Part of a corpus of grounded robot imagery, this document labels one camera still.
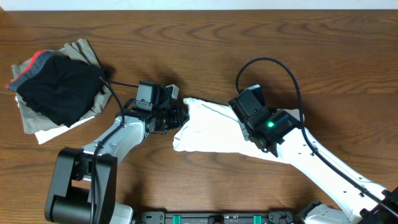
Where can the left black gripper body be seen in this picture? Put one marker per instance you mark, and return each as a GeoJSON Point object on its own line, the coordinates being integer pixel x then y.
{"type": "Point", "coordinates": [179, 116]}

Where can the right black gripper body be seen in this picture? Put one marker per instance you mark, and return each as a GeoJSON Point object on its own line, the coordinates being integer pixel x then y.
{"type": "Point", "coordinates": [246, 132]}

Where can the white graphic t-shirt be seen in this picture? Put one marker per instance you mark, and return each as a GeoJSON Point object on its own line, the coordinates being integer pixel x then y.
{"type": "Point", "coordinates": [214, 128]}

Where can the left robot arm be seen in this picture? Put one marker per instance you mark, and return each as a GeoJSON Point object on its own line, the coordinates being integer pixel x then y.
{"type": "Point", "coordinates": [83, 186]}

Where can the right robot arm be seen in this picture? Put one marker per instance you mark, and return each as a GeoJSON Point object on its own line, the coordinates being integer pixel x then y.
{"type": "Point", "coordinates": [281, 133]}

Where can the black folded garment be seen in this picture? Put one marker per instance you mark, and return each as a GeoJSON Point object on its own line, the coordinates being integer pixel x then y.
{"type": "Point", "coordinates": [61, 89]}

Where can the white folded garment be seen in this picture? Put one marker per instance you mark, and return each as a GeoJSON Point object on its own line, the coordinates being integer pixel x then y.
{"type": "Point", "coordinates": [56, 132]}

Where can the khaki folded garment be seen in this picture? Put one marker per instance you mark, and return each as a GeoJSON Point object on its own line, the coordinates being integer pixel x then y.
{"type": "Point", "coordinates": [81, 51]}

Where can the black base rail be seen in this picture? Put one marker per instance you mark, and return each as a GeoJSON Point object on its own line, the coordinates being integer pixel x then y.
{"type": "Point", "coordinates": [160, 217]}

